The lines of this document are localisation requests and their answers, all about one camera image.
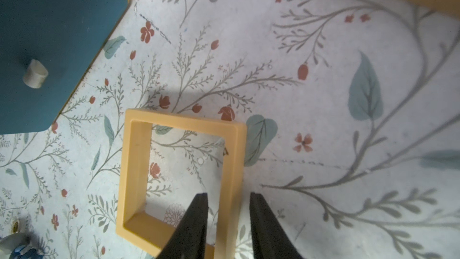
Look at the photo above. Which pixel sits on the large yellow brooch box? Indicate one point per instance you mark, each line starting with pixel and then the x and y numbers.
pixel 224 184

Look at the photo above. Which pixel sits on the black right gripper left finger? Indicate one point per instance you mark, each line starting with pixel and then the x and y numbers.
pixel 189 239

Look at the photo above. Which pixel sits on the teal three-drawer cabinet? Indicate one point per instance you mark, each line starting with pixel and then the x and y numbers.
pixel 46 48

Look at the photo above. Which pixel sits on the small blue brooch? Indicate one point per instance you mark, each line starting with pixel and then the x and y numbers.
pixel 18 245

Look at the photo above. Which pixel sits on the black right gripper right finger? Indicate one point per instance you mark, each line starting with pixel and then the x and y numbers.
pixel 269 240

